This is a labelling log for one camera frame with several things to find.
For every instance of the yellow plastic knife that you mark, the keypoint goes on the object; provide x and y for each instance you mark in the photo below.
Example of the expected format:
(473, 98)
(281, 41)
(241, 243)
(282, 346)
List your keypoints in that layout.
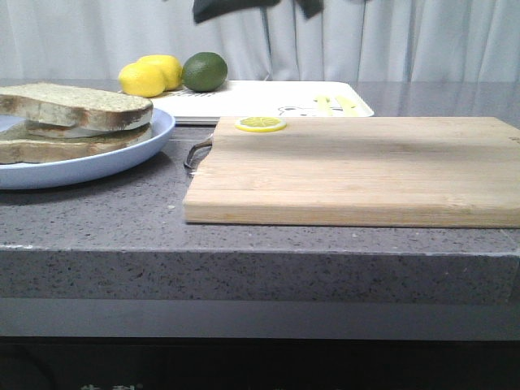
(348, 106)

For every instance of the white tray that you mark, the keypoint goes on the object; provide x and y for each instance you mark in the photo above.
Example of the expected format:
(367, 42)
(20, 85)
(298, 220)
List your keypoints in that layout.
(245, 98)

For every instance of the rear yellow lemon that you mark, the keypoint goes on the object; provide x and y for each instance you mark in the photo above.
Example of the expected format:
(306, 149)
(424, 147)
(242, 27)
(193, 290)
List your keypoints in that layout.
(170, 67)

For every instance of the grey curtain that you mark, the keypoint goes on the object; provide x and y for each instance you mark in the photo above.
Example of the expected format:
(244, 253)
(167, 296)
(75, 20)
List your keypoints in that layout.
(473, 41)

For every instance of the front yellow lemon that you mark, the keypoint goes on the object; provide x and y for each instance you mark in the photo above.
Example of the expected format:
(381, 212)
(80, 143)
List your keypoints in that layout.
(142, 79)

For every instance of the light blue plate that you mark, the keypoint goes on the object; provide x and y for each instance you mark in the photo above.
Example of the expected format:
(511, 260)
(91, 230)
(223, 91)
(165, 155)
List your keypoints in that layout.
(74, 171)

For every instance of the metal cutting board handle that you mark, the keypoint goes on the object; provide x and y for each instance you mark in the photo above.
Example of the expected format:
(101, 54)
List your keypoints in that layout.
(189, 162)

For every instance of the wooden cutting board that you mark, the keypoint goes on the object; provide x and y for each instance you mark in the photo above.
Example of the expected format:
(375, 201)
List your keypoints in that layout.
(434, 172)

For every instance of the yellow plastic fork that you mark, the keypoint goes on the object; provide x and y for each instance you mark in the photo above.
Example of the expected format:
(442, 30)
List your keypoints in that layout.
(323, 105)

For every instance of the fried egg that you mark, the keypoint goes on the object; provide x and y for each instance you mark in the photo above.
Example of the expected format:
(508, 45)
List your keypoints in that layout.
(60, 132)

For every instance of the bread slice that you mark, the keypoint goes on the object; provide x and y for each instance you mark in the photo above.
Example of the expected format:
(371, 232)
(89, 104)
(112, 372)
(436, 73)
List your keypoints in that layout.
(18, 145)
(72, 106)

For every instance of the yellow lemon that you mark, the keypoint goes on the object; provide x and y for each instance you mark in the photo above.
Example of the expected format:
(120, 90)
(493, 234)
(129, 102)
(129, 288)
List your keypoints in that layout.
(170, 67)
(142, 79)

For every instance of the lemon slice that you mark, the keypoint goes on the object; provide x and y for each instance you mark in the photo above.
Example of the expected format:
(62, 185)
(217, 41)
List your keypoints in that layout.
(260, 124)

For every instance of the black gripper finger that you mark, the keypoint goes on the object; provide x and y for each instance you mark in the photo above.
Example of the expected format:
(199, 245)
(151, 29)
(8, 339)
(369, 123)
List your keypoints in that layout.
(204, 10)
(310, 8)

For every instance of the green lime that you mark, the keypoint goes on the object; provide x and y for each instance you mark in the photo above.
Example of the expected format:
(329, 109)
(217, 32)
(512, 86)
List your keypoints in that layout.
(204, 72)

